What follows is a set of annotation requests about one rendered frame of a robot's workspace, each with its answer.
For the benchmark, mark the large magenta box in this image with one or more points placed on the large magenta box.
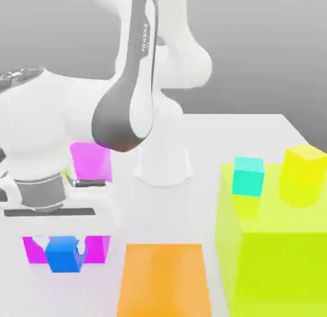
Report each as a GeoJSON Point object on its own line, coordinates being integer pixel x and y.
{"type": "Point", "coordinates": [94, 250]}

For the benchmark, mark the large orange box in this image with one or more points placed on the large orange box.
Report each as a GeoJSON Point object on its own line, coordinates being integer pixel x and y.
{"type": "Point", "coordinates": [163, 281]}

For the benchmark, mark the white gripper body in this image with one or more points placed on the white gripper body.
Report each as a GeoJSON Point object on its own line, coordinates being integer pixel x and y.
{"type": "Point", "coordinates": [102, 214]}

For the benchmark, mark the large yellow-green box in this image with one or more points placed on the large yellow-green box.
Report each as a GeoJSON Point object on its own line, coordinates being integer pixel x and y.
{"type": "Point", "coordinates": [281, 271]}

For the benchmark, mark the small yellow cube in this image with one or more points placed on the small yellow cube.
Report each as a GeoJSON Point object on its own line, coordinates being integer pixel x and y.
{"type": "Point", "coordinates": [301, 179]}

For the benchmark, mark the small blue cube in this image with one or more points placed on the small blue cube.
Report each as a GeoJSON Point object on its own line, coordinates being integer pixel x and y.
{"type": "Point", "coordinates": [61, 258]}

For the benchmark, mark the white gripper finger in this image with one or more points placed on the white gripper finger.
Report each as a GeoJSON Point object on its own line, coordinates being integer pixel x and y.
{"type": "Point", "coordinates": [81, 246]}
{"type": "Point", "coordinates": [42, 241]}

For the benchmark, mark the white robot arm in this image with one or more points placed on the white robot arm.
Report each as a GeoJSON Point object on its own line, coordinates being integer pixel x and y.
{"type": "Point", "coordinates": [38, 117]}

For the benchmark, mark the small cyan cube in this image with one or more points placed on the small cyan cube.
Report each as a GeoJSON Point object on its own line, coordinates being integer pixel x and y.
{"type": "Point", "coordinates": [247, 181]}

